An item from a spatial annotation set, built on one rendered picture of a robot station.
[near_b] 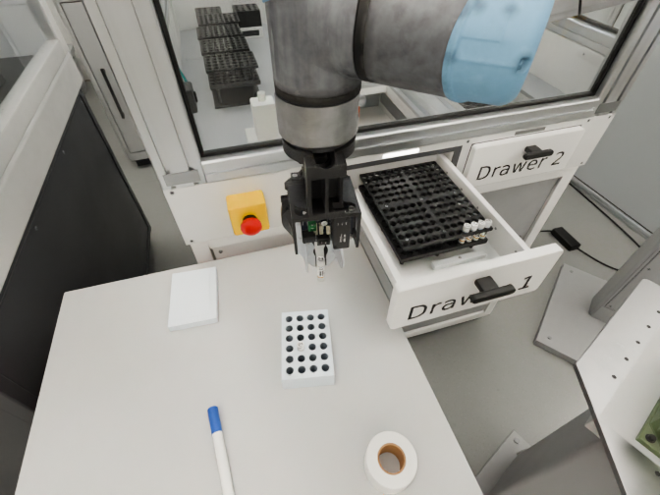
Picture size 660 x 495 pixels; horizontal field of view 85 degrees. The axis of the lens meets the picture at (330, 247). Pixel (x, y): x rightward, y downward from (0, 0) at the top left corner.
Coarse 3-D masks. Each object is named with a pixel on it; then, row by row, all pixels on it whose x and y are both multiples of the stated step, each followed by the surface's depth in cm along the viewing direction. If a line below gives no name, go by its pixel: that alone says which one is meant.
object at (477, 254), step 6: (468, 252) 68; (474, 252) 68; (480, 252) 68; (444, 258) 67; (450, 258) 67; (456, 258) 67; (462, 258) 67; (468, 258) 67; (474, 258) 68; (480, 258) 68; (432, 264) 66; (438, 264) 66; (444, 264) 66; (450, 264) 67; (456, 264) 67
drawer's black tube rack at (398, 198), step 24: (408, 168) 78; (432, 168) 78; (360, 192) 78; (384, 192) 72; (408, 192) 72; (432, 192) 72; (456, 192) 72; (384, 216) 67; (408, 216) 67; (432, 216) 67; (456, 216) 68; (480, 216) 67; (408, 240) 63; (456, 240) 67; (480, 240) 67
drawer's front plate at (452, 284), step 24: (480, 264) 56; (504, 264) 56; (528, 264) 58; (552, 264) 60; (408, 288) 53; (432, 288) 54; (456, 288) 56; (528, 288) 64; (408, 312) 58; (432, 312) 60
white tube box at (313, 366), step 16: (288, 320) 66; (304, 320) 64; (320, 320) 64; (288, 336) 62; (304, 336) 62; (320, 336) 63; (288, 352) 62; (304, 352) 60; (320, 352) 60; (288, 368) 58; (304, 368) 59; (320, 368) 58; (288, 384) 58; (304, 384) 59; (320, 384) 59
